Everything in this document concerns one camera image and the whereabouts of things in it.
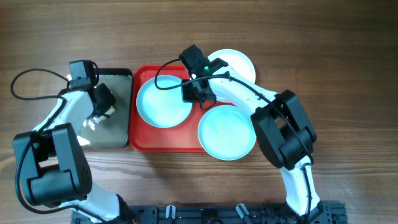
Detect green yellow sponge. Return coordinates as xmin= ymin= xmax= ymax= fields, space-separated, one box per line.
xmin=100 ymin=106 xmax=116 ymax=119

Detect light blue plate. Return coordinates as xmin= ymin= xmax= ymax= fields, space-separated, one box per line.
xmin=198 ymin=105 xmax=256 ymax=161
xmin=136 ymin=78 xmax=193 ymax=128

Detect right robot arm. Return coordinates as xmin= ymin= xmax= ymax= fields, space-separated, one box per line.
xmin=181 ymin=58 xmax=320 ymax=222

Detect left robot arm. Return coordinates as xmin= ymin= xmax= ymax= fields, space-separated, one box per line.
xmin=13 ymin=83 xmax=136 ymax=223

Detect black water tray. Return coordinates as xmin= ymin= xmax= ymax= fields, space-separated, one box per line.
xmin=77 ymin=68 xmax=134 ymax=149

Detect red plastic tray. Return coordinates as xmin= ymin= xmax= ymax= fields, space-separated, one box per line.
xmin=128 ymin=64 xmax=259 ymax=153

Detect white plate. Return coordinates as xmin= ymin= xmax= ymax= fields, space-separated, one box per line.
xmin=208 ymin=49 xmax=256 ymax=83

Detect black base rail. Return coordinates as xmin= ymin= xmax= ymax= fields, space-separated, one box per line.
xmin=70 ymin=202 xmax=348 ymax=224

